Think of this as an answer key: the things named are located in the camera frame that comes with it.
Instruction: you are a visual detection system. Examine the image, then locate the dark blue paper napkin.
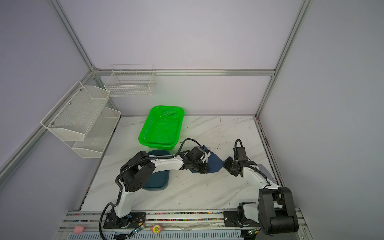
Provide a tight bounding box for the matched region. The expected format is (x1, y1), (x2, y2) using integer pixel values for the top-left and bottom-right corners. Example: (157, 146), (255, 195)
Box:
(201, 145), (224, 174)

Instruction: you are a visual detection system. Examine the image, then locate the dark teal plastic tray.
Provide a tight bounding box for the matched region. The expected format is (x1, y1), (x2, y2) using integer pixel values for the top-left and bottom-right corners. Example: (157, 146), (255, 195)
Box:
(143, 150), (170, 191)

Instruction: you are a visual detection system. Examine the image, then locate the green plastic perforated basket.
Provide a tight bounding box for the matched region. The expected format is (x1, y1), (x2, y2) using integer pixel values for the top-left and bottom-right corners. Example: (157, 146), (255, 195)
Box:
(138, 106), (185, 150)

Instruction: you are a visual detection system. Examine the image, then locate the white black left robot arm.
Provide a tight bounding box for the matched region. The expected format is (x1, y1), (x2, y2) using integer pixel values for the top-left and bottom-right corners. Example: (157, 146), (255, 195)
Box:
(113, 147), (211, 219)

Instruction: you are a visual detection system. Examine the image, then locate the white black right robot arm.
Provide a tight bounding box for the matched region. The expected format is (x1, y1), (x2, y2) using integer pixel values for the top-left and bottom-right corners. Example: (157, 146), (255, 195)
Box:
(223, 157), (299, 235)

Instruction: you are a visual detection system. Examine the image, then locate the yellow pink round toy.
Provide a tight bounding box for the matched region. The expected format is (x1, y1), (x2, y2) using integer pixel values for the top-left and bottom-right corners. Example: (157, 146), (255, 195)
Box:
(150, 225), (163, 234)

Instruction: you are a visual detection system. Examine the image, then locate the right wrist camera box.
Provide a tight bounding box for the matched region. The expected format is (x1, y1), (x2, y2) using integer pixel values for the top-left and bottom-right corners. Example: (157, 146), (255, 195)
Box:
(234, 147), (249, 162)

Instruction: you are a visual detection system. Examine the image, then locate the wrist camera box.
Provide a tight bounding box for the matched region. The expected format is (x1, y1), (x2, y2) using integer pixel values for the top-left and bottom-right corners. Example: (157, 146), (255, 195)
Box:
(187, 146), (205, 162)
(234, 147), (249, 162)

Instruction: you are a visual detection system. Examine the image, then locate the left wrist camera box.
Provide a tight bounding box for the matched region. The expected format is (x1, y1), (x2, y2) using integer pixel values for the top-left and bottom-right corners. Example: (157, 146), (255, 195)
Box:
(187, 146), (205, 162)

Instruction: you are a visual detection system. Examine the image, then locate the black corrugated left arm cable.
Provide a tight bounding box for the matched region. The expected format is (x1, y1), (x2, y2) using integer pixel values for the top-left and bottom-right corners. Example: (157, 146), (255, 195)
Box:
(98, 137), (202, 240)

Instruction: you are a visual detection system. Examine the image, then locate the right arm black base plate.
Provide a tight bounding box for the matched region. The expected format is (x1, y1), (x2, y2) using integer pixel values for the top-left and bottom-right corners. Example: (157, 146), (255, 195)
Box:
(223, 211), (259, 228)

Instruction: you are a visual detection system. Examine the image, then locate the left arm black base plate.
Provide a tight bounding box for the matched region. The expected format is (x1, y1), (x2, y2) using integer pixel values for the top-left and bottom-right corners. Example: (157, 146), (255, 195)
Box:
(103, 211), (146, 229)

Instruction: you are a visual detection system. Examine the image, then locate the white wire wall basket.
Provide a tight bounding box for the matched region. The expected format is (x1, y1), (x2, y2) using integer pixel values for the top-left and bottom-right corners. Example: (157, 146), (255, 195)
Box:
(105, 65), (156, 97)

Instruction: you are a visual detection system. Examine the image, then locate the white mesh wall shelf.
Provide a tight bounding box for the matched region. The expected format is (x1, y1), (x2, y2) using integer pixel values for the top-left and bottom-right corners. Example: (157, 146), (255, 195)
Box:
(41, 82), (121, 159)

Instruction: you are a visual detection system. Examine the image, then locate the aluminium front rail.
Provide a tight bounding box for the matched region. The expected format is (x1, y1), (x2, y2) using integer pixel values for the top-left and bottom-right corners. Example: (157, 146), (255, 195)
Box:
(55, 209), (313, 240)

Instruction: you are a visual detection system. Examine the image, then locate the pink toy on rail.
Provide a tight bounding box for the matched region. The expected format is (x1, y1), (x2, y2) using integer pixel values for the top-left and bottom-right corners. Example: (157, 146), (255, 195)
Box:
(73, 226), (85, 234)

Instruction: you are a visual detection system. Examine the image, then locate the aluminium frame post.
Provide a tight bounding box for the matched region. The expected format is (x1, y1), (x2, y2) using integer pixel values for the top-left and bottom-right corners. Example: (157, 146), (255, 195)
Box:
(48, 0), (96, 72)

